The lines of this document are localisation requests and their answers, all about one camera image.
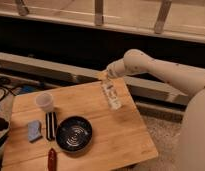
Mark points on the black round bowl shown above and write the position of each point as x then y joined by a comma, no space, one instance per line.
74,134

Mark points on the blue sponge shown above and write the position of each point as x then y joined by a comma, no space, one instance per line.
34,130

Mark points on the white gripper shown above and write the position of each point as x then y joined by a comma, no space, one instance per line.
116,69

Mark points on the black object at left edge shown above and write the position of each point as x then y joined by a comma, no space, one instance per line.
4,125

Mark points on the wooden table board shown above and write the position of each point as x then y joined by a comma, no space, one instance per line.
120,137

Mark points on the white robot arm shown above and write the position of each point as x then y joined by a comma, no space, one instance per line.
189,80

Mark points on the black striped rectangular object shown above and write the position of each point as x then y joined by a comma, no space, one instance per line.
51,125

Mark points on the metal rail beam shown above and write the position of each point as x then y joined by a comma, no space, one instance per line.
138,87

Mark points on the translucent plastic cup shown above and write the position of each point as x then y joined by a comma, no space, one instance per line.
45,102

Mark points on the red brown oblong object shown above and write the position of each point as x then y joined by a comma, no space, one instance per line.
52,160

